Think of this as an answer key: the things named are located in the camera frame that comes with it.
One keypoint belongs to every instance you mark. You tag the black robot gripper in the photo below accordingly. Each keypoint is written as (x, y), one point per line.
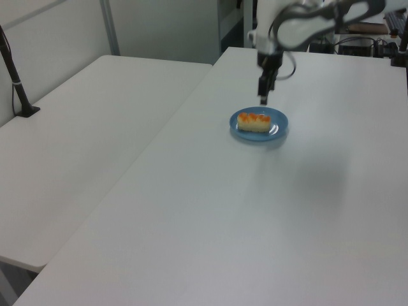
(269, 59)

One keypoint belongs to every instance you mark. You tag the bread slice with orange topping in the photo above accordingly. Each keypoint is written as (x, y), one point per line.
(253, 122)

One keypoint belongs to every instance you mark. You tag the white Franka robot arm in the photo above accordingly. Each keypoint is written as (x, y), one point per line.
(299, 28)

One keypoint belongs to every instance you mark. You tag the blue round plate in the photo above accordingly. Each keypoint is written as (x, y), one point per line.
(277, 127)

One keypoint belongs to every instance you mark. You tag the white shelf upright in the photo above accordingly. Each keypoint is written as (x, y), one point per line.
(248, 16)

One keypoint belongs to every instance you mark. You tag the black computer box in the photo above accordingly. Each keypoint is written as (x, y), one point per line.
(355, 48)

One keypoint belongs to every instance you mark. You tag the brown flat box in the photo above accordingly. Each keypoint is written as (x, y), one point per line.
(369, 28)

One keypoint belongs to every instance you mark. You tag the black keyboard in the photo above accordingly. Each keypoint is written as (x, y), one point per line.
(396, 20)

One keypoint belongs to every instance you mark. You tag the black camera stand pole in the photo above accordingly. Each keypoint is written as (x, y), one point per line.
(16, 86)

